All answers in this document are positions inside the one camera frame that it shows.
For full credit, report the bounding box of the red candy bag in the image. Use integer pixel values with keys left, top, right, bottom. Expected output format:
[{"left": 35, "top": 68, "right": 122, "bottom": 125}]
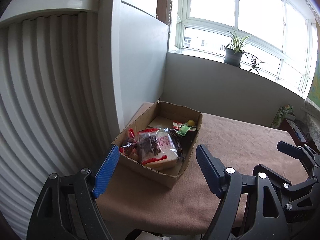
[{"left": 119, "top": 128, "right": 139, "bottom": 161}]

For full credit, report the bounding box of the green snack packet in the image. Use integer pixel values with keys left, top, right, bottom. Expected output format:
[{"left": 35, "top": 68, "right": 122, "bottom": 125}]
[{"left": 177, "top": 124, "right": 192, "bottom": 137}]

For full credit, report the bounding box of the yellow jelly cup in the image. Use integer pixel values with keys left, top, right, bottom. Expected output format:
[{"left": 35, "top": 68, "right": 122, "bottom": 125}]
[{"left": 187, "top": 120, "right": 196, "bottom": 126}]

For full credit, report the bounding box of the dark dried fruit bag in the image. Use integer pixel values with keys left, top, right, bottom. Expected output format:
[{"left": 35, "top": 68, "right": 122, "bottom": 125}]
[{"left": 137, "top": 128, "right": 168, "bottom": 166}]

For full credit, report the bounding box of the large red snack bag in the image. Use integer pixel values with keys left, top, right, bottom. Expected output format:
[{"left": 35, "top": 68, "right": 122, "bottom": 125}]
[{"left": 172, "top": 122, "right": 184, "bottom": 130}]

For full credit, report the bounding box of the purple chocolate bar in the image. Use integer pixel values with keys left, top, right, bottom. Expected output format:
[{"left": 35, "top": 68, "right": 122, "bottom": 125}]
[{"left": 169, "top": 128, "right": 185, "bottom": 161}]

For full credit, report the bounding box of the dark wooden side cabinet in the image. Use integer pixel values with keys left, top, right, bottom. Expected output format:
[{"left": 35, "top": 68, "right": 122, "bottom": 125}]
[{"left": 279, "top": 119, "right": 319, "bottom": 153}]

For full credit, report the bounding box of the white lace cloth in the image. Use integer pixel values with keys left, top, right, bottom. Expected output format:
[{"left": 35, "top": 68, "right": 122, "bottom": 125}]
[{"left": 305, "top": 113, "right": 320, "bottom": 150}]

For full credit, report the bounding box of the pink tablecloth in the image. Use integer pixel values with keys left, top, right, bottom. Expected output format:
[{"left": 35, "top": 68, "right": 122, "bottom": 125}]
[{"left": 97, "top": 113, "right": 308, "bottom": 235}]

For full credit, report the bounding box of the green carton box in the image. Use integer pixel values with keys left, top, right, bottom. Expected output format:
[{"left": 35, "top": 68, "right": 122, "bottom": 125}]
[{"left": 271, "top": 105, "right": 294, "bottom": 129}]

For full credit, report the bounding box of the white bread package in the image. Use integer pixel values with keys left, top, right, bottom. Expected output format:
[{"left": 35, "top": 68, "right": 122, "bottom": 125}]
[{"left": 146, "top": 128, "right": 178, "bottom": 171}]

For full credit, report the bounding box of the cardboard box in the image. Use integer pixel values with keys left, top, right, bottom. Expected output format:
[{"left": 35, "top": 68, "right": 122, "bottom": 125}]
[{"left": 113, "top": 101, "right": 202, "bottom": 189}]

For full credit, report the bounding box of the small trailing plant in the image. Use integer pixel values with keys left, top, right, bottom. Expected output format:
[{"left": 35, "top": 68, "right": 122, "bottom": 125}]
[{"left": 245, "top": 52, "right": 264, "bottom": 74}]

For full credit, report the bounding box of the potted spider plant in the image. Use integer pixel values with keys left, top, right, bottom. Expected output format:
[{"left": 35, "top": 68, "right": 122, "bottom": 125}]
[{"left": 224, "top": 29, "right": 250, "bottom": 67}]

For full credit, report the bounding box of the white cabinet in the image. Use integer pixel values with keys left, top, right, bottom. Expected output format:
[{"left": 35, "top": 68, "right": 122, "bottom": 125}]
[{"left": 119, "top": 2, "right": 168, "bottom": 125}]

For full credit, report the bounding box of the landscape wall painting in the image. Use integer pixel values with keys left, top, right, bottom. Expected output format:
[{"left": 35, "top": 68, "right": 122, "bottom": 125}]
[{"left": 302, "top": 22, "right": 319, "bottom": 107}]

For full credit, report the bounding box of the window frame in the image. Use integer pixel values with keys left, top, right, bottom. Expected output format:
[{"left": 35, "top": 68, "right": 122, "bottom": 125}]
[{"left": 169, "top": 0, "right": 316, "bottom": 97}]

